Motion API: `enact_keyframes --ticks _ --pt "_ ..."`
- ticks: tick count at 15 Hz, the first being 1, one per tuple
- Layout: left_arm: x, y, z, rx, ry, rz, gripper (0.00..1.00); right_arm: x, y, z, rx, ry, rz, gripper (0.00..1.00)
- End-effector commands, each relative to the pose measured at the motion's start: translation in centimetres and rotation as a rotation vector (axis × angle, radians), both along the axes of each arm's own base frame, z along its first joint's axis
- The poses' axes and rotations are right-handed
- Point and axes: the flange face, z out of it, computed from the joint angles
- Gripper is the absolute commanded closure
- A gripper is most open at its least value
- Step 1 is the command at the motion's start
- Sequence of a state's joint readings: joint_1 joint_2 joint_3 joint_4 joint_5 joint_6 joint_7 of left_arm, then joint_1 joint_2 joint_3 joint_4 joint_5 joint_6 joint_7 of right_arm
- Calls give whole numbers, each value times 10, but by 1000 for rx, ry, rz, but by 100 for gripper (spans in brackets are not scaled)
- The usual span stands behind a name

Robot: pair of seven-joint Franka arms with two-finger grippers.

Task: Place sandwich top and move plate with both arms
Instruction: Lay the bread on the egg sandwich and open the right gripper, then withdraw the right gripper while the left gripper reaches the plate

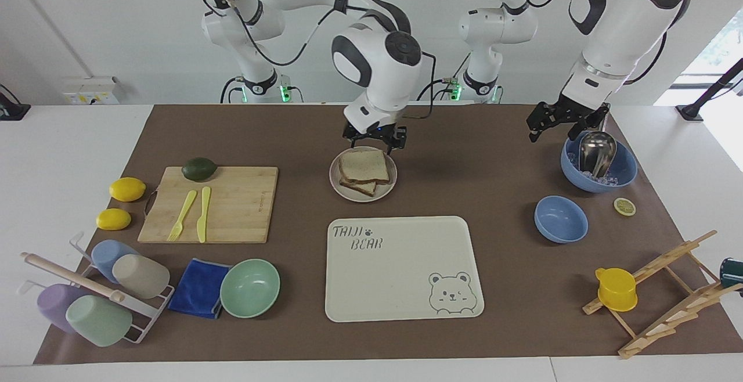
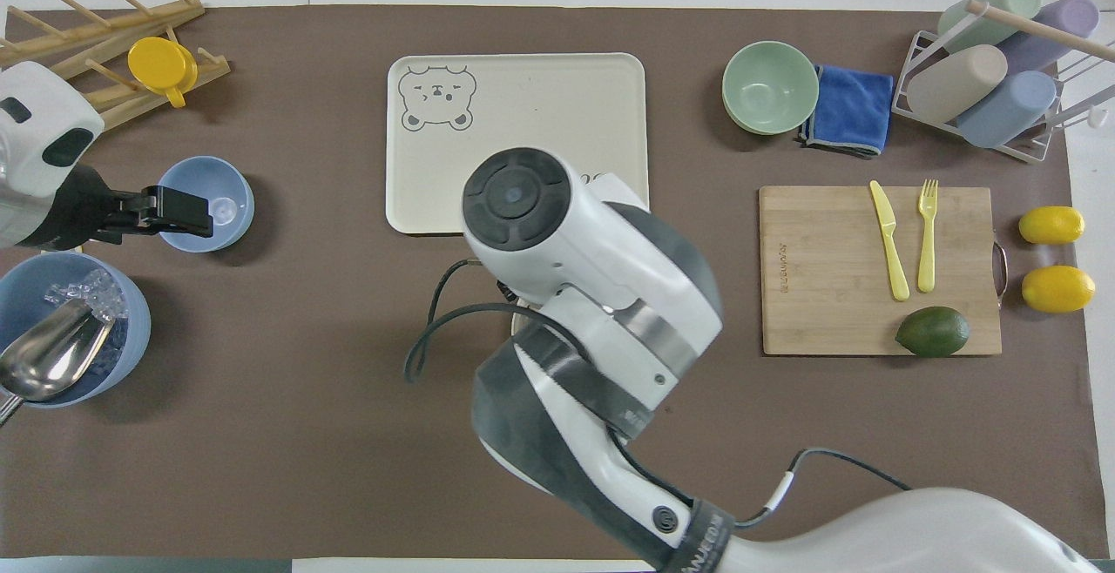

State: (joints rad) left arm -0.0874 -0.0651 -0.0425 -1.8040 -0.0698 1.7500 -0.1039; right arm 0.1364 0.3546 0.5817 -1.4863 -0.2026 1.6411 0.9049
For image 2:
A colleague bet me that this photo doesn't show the clear ice cubes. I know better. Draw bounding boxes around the clear ice cubes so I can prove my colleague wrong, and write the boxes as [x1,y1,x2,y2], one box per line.
[44,269,128,323]

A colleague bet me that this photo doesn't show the green tumbler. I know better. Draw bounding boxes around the green tumbler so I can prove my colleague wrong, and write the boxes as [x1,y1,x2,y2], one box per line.
[936,0,1044,53]

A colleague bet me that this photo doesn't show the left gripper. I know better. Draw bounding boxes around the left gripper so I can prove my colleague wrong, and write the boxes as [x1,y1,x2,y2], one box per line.
[19,163,120,250]

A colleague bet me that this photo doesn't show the yellow plastic knife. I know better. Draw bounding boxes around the yellow plastic knife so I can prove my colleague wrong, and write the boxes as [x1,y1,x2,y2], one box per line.
[868,179,911,303]

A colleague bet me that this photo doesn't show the blue tumbler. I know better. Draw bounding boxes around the blue tumbler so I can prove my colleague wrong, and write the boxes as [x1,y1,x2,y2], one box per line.
[955,70,1058,150]

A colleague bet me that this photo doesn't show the yellow lemon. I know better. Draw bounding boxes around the yellow lemon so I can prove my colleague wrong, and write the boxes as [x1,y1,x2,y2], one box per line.
[1020,265,1098,314]
[1017,206,1087,247]

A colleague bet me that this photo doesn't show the black cable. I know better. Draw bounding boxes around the black cable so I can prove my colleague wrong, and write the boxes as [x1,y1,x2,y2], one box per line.
[608,429,913,529]
[403,258,558,385]

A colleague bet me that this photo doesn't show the metal scoop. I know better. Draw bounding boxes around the metal scoop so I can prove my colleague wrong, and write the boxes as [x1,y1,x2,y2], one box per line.
[0,298,115,427]

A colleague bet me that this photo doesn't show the green lime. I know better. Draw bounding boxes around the green lime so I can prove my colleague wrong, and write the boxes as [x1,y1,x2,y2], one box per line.
[894,306,971,359]

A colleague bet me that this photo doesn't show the beige tumbler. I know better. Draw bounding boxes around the beige tumbler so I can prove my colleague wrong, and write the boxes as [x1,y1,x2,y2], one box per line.
[907,44,1010,125]

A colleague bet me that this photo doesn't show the cream tray with bear print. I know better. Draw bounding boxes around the cream tray with bear print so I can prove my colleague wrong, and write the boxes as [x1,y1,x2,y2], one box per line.
[385,52,651,237]

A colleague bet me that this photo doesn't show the yellow plastic fork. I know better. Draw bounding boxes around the yellow plastic fork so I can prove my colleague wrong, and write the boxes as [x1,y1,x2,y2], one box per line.
[916,178,941,294]

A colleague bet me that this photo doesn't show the wooden cutting board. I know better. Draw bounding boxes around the wooden cutting board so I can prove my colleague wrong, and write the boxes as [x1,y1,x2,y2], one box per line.
[757,185,1010,357]

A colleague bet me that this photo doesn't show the wooden dish rack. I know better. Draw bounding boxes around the wooden dish rack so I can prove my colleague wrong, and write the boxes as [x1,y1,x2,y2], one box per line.
[0,0,233,131]

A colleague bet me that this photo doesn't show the small light blue bowl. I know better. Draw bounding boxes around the small light blue bowl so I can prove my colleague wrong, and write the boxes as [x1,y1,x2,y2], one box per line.
[156,156,256,253]

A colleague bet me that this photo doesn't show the yellow cup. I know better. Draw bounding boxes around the yellow cup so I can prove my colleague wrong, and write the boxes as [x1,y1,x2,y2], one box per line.
[127,37,199,110]

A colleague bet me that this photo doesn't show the blue cloth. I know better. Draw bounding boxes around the blue cloth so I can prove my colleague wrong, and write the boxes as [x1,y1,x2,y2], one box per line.
[799,64,896,159]

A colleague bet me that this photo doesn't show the purple tumbler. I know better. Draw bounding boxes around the purple tumbler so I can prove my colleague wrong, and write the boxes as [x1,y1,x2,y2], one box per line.
[993,0,1101,75]

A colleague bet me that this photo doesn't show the white wire cup rack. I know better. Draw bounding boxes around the white wire cup rack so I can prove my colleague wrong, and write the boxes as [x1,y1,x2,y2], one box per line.
[890,0,1115,165]

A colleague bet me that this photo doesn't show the green bowl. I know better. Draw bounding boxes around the green bowl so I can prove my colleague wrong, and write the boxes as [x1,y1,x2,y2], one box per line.
[720,40,821,137]

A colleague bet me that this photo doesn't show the large blue bowl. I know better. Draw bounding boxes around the large blue bowl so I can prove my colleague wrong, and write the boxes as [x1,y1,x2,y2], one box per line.
[0,251,152,409]

